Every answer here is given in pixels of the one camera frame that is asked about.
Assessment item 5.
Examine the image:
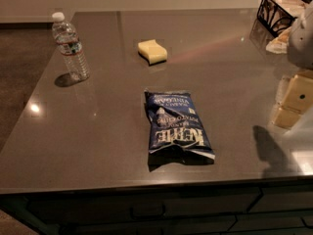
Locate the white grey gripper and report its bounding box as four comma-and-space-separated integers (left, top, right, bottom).
272, 3, 313, 129

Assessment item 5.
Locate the blue Kettle chip bag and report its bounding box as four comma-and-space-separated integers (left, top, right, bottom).
145, 91, 215, 164

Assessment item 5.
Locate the clear plastic water bottle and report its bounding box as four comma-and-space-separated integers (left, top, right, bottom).
52, 12, 90, 81

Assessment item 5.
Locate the dark cabinet drawer front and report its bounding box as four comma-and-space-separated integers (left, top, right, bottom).
27, 187, 260, 225

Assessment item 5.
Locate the yellow sponge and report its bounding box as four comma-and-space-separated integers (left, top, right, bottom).
138, 39, 167, 65

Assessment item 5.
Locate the black wire napkin basket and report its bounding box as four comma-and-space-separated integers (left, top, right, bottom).
257, 0, 310, 37

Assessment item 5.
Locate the black drawer handle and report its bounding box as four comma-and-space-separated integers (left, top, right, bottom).
130, 204, 165, 220

